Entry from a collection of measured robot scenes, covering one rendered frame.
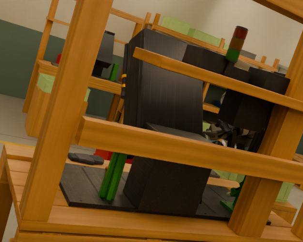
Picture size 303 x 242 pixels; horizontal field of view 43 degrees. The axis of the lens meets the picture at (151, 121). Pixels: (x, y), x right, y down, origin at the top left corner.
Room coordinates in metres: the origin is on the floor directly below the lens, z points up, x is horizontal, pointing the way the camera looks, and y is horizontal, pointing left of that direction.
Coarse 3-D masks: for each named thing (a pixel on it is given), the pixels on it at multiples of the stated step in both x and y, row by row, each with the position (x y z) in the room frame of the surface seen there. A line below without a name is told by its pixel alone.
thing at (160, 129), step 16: (144, 128) 1.68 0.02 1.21; (160, 128) 1.65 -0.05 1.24; (144, 160) 1.60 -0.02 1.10; (160, 160) 1.55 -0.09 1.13; (128, 176) 1.68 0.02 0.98; (144, 176) 1.56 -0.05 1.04; (160, 176) 1.56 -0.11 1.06; (176, 176) 1.59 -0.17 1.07; (192, 176) 1.63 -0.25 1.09; (208, 176) 1.67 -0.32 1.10; (128, 192) 1.64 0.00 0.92; (144, 192) 1.53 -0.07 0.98; (160, 192) 1.57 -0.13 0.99; (176, 192) 1.61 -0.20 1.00; (192, 192) 1.65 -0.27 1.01; (144, 208) 1.55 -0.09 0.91; (160, 208) 1.58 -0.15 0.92; (176, 208) 1.62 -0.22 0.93; (192, 208) 1.66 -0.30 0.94
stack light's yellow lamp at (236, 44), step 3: (231, 39) 1.53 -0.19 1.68; (234, 39) 1.52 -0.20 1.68; (237, 39) 1.51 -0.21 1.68; (240, 39) 1.52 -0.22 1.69; (231, 42) 1.53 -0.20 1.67; (234, 42) 1.52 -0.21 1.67; (237, 42) 1.51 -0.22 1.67; (240, 42) 1.52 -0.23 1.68; (243, 42) 1.53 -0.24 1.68; (231, 45) 1.52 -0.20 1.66; (234, 45) 1.52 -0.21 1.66; (237, 45) 1.51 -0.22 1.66; (240, 45) 1.52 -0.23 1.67; (231, 48) 1.52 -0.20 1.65; (234, 48) 1.52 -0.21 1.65; (237, 48) 1.51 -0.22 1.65; (240, 48) 1.52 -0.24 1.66; (240, 51) 1.53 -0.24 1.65
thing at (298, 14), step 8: (256, 0) 1.57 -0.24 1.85; (264, 0) 1.52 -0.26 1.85; (272, 0) 1.53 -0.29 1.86; (280, 0) 1.54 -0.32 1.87; (288, 0) 1.56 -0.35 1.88; (296, 0) 1.58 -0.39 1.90; (272, 8) 1.61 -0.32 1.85; (280, 8) 1.56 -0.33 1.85; (288, 8) 1.57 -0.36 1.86; (296, 8) 1.59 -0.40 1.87; (288, 16) 1.67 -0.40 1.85; (296, 16) 1.62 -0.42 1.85
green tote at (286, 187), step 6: (222, 174) 2.90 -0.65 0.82; (228, 174) 2.83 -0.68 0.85; (234, 174) 2.78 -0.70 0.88; (240, 174) 2.72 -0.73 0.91; (234, 180) 2.76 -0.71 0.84; (240, 180) 2.70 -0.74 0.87; (282, 186) 2.76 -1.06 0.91; (288, 186) 2.78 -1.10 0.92; (282, 192) 2.77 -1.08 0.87; (288, 192) 2.79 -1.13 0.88; (282, 198) 2.78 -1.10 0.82
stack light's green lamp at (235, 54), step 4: (228, 48) 1.54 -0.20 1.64; (228, 52) 1.52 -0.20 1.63; (232, 52) 1.51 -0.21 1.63; (236, 52) 1.51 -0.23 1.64; (228, 56) 1.52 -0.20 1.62; (232, 56) 1.51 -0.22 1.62; (236, 56) 1.52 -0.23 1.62; (228, 60) 1.52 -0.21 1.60; (232, 60) 1.52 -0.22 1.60; (236, 60) 1.52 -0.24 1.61
